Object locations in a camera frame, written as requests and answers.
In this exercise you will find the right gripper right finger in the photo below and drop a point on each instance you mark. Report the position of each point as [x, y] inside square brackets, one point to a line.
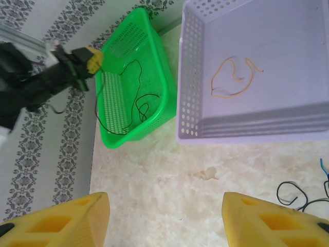
[270, 226]

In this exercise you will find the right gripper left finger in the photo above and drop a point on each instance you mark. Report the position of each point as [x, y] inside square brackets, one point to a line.
[51, 226]

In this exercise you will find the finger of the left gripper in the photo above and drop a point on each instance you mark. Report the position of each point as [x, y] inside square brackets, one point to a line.
[92, 54]
[93, 67]

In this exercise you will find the green plastic basket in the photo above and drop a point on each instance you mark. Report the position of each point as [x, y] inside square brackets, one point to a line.
[115, 108]

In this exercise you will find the purple plastic basket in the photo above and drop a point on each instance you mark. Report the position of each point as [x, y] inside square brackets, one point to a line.
[257, 38]

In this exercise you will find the aluminium frame post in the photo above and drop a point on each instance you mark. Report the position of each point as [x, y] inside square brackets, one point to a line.
[20, 36]

